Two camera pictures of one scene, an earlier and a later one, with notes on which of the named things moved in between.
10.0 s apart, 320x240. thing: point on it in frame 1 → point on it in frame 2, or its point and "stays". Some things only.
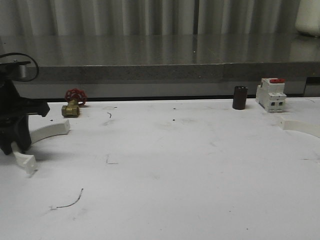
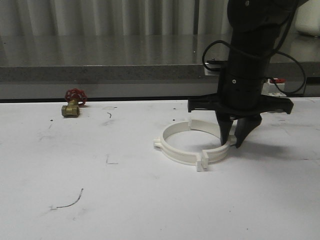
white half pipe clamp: (27, 162) → (186, 157)
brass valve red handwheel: (75, 97) stays
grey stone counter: (168, 66) stays
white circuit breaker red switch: (270, 95) stays
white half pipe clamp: (309, 127) → (217, 155)
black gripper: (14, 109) → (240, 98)
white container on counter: (308, 19) stays
